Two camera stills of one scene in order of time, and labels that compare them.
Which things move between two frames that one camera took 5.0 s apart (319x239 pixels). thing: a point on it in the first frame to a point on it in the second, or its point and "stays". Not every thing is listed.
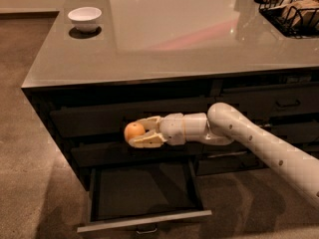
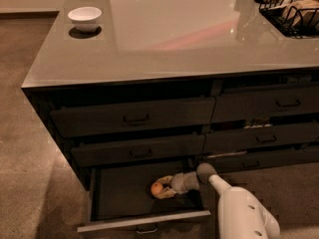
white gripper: [171, 127] to [178, 184]
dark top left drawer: [112, 120] stays
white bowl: [85, 19] stays
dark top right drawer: [260, 103] stays
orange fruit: [133, 129] to [157, 188]
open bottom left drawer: [143, 195] stays
